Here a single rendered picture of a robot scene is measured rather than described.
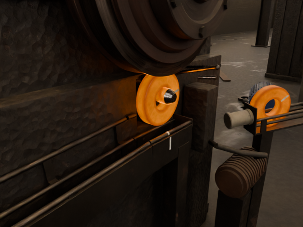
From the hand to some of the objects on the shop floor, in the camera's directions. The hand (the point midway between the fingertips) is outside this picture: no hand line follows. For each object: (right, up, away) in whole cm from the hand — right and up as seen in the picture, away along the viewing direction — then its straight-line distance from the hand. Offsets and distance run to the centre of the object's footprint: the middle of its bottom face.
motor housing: (-65, -55, +43) cm, 95 cm away
